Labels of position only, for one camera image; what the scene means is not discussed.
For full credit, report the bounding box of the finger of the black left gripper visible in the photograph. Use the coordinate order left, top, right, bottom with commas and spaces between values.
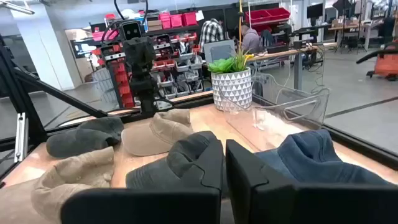
125, 51, 141, 68
139, 51, 155, 68

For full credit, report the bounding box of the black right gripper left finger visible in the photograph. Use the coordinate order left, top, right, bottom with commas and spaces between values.
60, 139, 224, 224

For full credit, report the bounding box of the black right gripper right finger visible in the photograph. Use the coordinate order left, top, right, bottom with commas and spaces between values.
226, 139, 398, 224

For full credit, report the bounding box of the dark grey baseball cap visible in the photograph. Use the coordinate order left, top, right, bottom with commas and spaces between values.
126, 130, 220, 190
45, 116, 125, 159

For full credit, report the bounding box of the blue denim baseball cap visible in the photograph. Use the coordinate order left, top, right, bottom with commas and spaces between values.
254, 129, 391, 185

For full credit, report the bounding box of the beige baseball cap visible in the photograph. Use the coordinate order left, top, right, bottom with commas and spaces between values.
30, 146, 116, 224
121, 108, 195, 156

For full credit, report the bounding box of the brown cardboard box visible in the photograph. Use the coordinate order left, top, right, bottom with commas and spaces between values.
147, 19, 163, 32

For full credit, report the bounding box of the pink storage box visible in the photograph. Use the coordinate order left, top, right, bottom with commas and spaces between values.
170, 14, 183, 29
158, 12, 172, 30

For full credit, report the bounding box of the parts bin storage rack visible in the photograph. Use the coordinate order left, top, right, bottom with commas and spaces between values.
90, 12, 206, 110

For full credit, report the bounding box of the red storage box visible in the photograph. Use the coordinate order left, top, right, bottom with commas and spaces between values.
182, 11, 198, 27

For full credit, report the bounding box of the person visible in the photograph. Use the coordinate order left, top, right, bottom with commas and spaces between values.
198, 17, 225, 53
241, 24, 262, 54

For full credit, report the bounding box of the grey monitor back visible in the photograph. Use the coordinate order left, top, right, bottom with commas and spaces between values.
203, 39, 236, 64

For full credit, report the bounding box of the succulent in triangle-patterned pot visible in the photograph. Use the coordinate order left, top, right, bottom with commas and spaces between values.
207, 48, 253, 112

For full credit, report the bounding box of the clear plastic bin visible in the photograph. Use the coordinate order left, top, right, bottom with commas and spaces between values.
219, 73, 330, 150

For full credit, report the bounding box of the wooden workbench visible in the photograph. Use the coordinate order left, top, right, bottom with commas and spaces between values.
248, 42, 338, 91

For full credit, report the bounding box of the black computer monitor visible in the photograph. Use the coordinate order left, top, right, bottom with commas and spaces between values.
306, 2, 324, 19

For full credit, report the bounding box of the orange shop vacuum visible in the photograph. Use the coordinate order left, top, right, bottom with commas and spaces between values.
356, 39, 398, 82

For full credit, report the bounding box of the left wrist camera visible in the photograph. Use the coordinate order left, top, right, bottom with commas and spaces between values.
119, 20, 143, 41

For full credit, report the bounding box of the black left camera cable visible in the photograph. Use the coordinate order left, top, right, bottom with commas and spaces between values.
113, 0, 150, 22

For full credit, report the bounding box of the yellow hanging cable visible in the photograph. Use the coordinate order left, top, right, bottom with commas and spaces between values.
238, 0, 244, 52

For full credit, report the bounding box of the black aluminium rig frame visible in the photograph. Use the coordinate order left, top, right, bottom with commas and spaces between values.
0, 34, 398, 187

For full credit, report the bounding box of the wire shelf with red bins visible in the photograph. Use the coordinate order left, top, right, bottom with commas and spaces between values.
244, 1, 292, 35

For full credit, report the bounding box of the silver metal bracket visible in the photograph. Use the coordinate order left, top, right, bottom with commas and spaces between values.
14, 113, 29, 163

